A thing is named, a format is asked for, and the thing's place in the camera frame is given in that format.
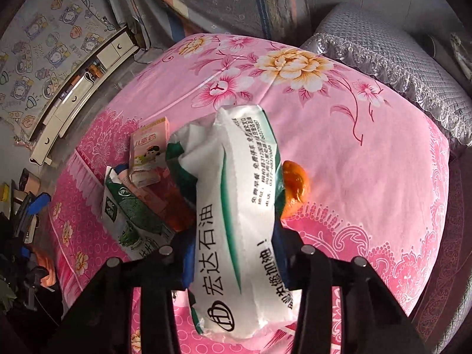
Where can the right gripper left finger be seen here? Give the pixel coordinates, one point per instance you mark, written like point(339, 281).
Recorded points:
point(99, 321)

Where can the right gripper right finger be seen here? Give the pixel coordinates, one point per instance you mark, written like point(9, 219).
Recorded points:
point(372, 320)

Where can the green white milk carton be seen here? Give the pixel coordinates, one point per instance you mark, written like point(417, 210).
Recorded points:
point(133, 225)

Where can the white green tissue pack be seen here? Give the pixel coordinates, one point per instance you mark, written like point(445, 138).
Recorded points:
point(228, 166)

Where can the pink child cream box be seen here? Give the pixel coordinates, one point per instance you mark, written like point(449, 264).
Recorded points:
point(147, 153)

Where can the pink floral table cloth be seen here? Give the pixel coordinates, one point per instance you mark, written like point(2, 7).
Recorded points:
point(378, 167)

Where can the white tv cabinet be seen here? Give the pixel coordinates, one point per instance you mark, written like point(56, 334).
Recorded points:
point(75, 92)

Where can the grey bolster cushion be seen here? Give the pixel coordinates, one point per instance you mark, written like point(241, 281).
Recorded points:
point(444, 57)

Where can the grey quilted corner sofa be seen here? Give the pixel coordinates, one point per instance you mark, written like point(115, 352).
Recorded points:
point(365, 42)

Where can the striped sheet covered wardrobe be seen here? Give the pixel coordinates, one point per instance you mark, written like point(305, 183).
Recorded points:
point(161, 23)

